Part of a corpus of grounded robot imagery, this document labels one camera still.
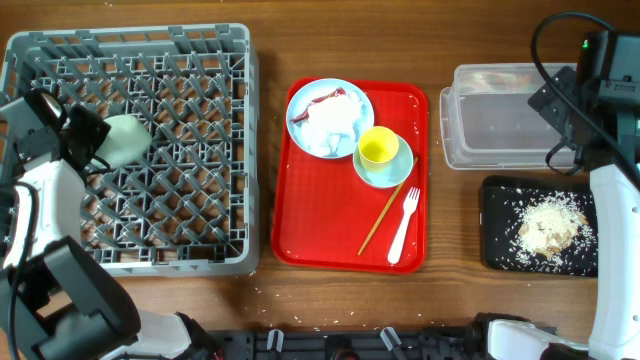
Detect red plastic tray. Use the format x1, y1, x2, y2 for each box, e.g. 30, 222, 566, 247
271, 80, 429, 274

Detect red snack wrapper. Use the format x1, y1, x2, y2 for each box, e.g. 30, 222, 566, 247
291, 87, 346, 123

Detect black plastic tray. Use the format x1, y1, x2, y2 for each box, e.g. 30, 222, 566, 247
480, 175, 598, 278

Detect white napkin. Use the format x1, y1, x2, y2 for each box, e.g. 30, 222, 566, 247
301, 93, 363, 157

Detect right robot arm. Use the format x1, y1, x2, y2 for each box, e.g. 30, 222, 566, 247
478, 27, 639, 359

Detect left black cable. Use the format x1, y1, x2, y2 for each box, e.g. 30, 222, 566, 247
7, 182, 41, 360

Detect grey dishwasher rack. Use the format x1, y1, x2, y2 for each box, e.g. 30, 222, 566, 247
1, 23, 260, 277

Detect mint green bowl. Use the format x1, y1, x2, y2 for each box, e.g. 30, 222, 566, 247
91, 114, 152, 169

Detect large light blue plate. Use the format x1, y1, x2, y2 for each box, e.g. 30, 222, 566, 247
285, 78, 375, 159

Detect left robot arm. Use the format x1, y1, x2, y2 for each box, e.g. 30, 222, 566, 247
1, 91, 224, 359

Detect rice and food scraps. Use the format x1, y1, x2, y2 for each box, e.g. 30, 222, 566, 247
495, 191, 598, 276

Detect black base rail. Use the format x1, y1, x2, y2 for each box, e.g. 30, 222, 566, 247
210, 326, 491, 360

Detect white plastic fork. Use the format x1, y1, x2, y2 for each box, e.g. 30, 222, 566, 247
387, 187, 420, 265

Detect right black cable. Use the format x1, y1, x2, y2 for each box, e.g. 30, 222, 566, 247
529, 12, 640, 191

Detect yellow plastic cup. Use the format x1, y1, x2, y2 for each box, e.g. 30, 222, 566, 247
358, 126, 399, 173

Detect black cable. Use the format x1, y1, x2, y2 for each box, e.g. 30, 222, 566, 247
7, 182, 41, 360
529, 12, 640, 191

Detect small light blue bowl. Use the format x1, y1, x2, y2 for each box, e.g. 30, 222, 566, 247
353, 135, 414, 189

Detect clear plastic bin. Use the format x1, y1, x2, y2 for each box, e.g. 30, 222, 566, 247
439, 63, 561, 170

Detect wooden chopstick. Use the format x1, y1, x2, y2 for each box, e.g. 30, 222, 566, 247
357, 157, 428, 267

